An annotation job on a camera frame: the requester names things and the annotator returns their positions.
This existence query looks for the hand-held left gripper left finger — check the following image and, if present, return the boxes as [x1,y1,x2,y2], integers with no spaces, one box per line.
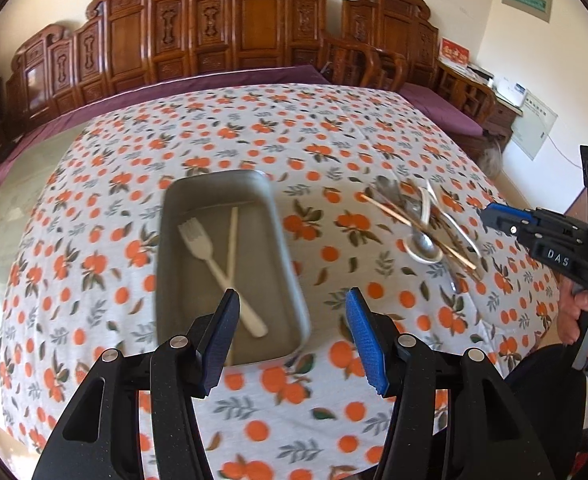
[31,288,241,480]

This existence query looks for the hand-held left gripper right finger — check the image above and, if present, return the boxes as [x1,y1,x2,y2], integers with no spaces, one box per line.
[345,287,557,480]

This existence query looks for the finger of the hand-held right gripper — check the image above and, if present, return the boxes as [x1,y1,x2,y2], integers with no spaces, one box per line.
[478,203,543,227]
[482,218,543,247]

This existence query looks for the grey rectangular tray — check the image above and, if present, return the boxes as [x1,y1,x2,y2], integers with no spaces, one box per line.
[155,170,312,367]

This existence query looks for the metal spoon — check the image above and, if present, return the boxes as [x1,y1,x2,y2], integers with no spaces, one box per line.
[413,232,462,293]
[374,175,425,233]

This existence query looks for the cream chopstick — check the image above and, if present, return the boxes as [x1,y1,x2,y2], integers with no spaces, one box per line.
[224,206,239,363]

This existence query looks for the white plastic fork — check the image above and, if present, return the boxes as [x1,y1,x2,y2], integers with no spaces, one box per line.
[178,217,269,338]

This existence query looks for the white and blue box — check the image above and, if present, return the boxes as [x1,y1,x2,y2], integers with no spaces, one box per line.
[493,75,529,107]

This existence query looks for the carved wooden side table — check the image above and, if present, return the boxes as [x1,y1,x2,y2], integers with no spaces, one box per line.
[434,57,519,148]

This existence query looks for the short purple seat cushion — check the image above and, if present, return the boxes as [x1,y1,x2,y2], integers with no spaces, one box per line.
[399,81,486,137]

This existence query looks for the person's dark clothing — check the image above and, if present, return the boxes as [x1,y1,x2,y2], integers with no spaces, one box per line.
[503,344,588,463]

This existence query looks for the red box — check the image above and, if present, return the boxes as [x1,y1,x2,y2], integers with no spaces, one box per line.
[440,36,471,65]

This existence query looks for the orange print tablecloth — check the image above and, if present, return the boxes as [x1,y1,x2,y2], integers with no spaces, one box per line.
[0,82,562,480]

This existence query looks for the carved wooden sofa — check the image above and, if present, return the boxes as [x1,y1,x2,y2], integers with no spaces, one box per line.
[9,24,80,128]
[76,0,195,108]
[341,0,442,88]

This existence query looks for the wooden armchair with curved arms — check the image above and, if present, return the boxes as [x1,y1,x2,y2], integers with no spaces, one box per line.
[319,32,409,92]

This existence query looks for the carved wooden bench back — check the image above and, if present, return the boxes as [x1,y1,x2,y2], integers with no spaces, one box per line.
[189,0,322,81]

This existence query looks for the white wall chart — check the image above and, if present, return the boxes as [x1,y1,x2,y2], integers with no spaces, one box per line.
[510,91,559,162]

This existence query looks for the green wall sign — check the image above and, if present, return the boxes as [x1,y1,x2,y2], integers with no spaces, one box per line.
[503,0,553,24]

